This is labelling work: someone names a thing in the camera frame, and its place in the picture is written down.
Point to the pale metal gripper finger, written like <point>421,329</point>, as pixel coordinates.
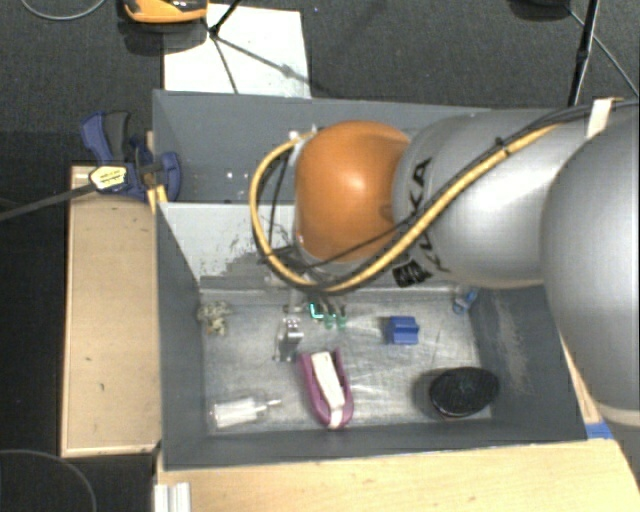
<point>286,350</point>
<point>295,327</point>

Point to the clear plastic bottle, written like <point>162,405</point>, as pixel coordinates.
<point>235,412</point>

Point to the blue block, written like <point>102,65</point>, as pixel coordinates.
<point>400,331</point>

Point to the small blue and white object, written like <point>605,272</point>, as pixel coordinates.
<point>464,301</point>

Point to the grey metal bin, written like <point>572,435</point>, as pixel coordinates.
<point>210,150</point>

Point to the pale wood flat board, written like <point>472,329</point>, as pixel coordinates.
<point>112,310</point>

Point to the black oval brush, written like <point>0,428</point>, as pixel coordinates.
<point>464,392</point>

